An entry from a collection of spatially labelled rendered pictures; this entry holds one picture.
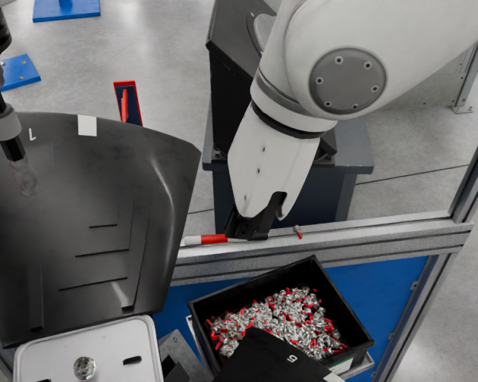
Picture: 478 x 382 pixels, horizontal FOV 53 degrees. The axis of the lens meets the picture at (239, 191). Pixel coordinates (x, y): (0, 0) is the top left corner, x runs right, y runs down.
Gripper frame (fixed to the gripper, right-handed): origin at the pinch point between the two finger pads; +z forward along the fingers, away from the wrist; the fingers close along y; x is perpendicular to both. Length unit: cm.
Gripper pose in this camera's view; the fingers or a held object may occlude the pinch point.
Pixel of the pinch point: (241, 222)
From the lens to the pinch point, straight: 53.5
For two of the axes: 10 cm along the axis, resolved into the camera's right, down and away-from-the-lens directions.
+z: -2.9, 7.1, 6.4
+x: 9.5, 1.1, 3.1
